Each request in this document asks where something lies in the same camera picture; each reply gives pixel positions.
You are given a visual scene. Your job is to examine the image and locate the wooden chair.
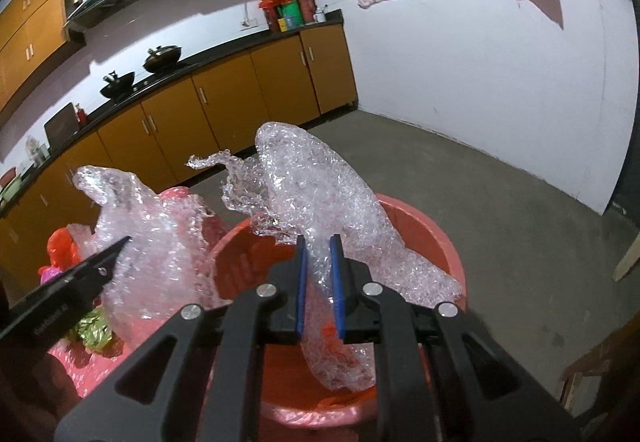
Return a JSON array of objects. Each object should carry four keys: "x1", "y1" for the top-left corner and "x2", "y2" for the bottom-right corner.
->
[{"x1": 560, "y1": 317, "x2": 640, "y2": 418}]

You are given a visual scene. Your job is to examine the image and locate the large clear bubble wrap sheet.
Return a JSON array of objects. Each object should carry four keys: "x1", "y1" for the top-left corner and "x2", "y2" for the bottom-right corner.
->
[{"x1": 187, "y1": 121, "x2": 463, "y2": 393}]

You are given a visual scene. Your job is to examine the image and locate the stacked bowls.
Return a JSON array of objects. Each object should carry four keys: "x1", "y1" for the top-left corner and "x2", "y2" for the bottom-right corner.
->
[{"x1": 0, "y1": 167, "x2": 29, "y2": 203}]

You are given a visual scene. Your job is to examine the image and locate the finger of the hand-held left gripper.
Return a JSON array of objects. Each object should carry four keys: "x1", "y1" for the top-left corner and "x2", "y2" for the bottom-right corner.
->
[{"x1": 75, "y1": 236, "x2": 134, "y2": 283}]

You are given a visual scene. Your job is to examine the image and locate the glass jar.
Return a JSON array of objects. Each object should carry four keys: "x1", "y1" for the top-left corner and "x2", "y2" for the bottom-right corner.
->
[{"x1": 25, "y1": 136, "x2": 48, "y2": 163}]

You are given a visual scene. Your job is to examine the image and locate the green gold foil wrapper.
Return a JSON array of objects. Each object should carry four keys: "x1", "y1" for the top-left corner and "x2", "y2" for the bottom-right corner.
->
[{"x1": 67, "y1": 307, "x2": 114, "y2": 351}]

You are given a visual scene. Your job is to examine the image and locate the black wok with lid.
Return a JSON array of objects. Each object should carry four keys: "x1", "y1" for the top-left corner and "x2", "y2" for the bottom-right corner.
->
[{"x1": 143, "y1": 46, "x2": 182, "y2": 72}]

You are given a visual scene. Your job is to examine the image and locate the black kitchen countertop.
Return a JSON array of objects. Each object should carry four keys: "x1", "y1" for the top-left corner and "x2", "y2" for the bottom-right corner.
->
[{"x1": 0, "y1": 9, "x2": 344, "y2": 217}]

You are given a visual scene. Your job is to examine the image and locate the red plastic basin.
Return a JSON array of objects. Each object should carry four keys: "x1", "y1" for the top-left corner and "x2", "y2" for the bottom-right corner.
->
[{"x1": 207, "y1": 194, "x2": 471, "y2": 428}]

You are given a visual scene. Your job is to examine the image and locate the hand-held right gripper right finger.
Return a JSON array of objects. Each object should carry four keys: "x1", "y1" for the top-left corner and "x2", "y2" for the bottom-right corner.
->
[{"x1": 330, "y1": 234, "x2": 583, "y2": 442}]

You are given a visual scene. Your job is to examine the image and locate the red plastic bag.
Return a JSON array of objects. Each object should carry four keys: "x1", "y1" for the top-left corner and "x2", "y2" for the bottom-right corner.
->
[{"x1": 46, "y1": 228, "x2": 83, "y2": 273}]

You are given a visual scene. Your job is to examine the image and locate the light wooden stick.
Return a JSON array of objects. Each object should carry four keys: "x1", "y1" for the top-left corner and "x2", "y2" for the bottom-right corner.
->
[{"x1": 612, "y1": 232, "x2": 640, "y2": 281}]

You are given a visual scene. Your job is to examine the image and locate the green box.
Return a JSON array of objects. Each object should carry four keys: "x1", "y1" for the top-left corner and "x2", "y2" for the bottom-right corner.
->
[{"x1": 277, "y1": 2, "x2": 304, "y2": 27}]

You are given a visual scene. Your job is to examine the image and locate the wooden base cabinets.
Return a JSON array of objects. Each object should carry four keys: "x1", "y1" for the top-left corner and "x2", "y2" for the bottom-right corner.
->
[{"x1": 0, "y1": 24, "x2": 358, "y2": 293}]

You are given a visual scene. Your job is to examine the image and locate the black open wok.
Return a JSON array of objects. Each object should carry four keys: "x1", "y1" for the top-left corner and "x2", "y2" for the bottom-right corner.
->
[{"x1": 100, "y1": 70, "x2": 136, "y2": 98}]

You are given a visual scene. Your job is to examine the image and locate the brown cutting board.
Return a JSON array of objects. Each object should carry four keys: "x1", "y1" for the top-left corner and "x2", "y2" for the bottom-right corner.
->
[{"x1": 44, "y1": 102, "x2": 81, "y2": 147}]

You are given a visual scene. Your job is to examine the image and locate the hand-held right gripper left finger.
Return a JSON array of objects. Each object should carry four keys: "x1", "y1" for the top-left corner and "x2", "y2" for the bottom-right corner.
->
[{"x1": 52, "y1": 234, "x2": 308, "y2": 442}]

